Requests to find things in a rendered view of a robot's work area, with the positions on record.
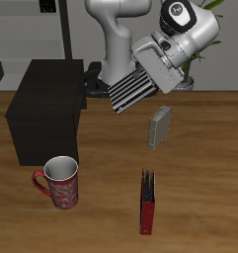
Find green pot plant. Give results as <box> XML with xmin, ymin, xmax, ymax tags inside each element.
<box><xmin>174</xmin><ymin>0</ymin><xmax>226</xmax><ymax>92</ymax></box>

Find dark brown desk caddy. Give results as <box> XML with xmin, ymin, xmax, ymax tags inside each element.
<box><xmin>4</xmin><ymin>58</ymin><xmax>89</xmax><ymax>167</ymax></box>

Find red patterned mug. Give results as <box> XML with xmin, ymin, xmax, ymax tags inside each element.
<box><xmin>32</xmin><ymin>155</ymin><xmax>80</xmax><ymax>211</ymax></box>

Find red book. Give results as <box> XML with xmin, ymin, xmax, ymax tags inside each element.
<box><xmin>138</xmin><ymin>167</ymin><xmax>157</xmax><ymax>236</ymax></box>

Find dark vertical post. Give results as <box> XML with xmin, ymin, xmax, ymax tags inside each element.
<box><xmin>58</xmin><ymin>0</ymin><xmax>73</xmax><ymax>60</ymax></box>

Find grey book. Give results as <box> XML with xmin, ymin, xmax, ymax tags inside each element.
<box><xmin>147</xmin><ymin>105</ymin><xmax>173</xmax><ymax>150</ymax></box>

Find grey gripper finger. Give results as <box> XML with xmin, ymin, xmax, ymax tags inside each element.
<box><xmin>133</xmin><ymin>64</ymin><xmax>146</xmax><ymax>79</ymax></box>

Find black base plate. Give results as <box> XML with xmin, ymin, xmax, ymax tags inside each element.
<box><xmin>83</xmin><ymin>61</ymin><xmax>158</xmax><ymax>99</ymax></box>

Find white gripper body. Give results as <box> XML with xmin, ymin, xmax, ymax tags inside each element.
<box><xmin>130</xmin><ymin>35</ymin><xmax>186</xmax><ymax>96</ymax></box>

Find black items on background shelf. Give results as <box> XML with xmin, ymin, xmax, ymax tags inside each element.
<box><xmin>39</xmin><ymin>0</ymin><xmax>57</xmax><ymax>14</ymax></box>

